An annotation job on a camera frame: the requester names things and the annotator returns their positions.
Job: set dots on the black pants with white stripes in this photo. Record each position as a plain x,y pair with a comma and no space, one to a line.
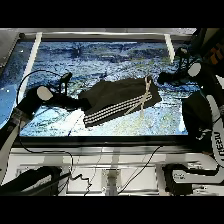
116,96

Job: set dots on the silver frame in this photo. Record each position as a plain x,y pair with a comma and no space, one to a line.
113,156

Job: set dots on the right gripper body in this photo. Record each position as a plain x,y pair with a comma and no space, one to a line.
166,78

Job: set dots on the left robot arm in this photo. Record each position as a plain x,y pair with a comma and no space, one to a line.
28,103

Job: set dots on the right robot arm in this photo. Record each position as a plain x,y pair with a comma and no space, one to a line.
200,116

